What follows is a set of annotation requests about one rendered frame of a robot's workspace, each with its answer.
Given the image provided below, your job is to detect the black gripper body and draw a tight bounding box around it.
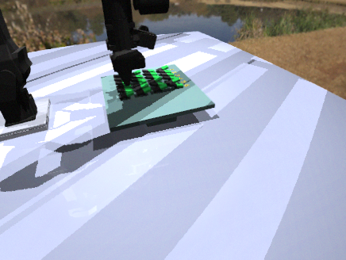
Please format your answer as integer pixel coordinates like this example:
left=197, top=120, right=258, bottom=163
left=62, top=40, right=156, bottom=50
left=104, top=17, right=146, bottom=73

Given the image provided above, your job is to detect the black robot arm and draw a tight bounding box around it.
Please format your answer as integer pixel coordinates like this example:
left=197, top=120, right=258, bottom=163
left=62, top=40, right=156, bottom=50
left=0, top=0, right=169, bottom=127

